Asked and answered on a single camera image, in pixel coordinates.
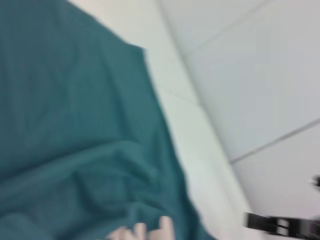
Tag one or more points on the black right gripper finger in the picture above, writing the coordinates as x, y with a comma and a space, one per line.
316, 181
260, 221

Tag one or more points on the teal t-shirt with white print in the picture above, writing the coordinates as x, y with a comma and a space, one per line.
75, 112

